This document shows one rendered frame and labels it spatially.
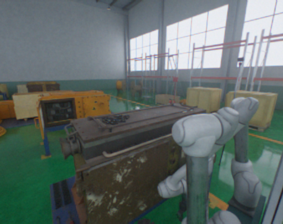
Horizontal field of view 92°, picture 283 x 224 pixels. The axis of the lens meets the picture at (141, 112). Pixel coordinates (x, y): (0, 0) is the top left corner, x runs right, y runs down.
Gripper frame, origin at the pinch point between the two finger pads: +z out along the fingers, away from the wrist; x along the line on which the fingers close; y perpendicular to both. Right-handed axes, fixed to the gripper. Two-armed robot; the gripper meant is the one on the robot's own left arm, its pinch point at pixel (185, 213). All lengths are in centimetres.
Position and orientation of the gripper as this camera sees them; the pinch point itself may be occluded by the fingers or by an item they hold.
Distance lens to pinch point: 139.5
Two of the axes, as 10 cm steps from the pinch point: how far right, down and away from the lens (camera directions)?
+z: 0.0, 9.7, 2.6
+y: -6.7, -1.9, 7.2
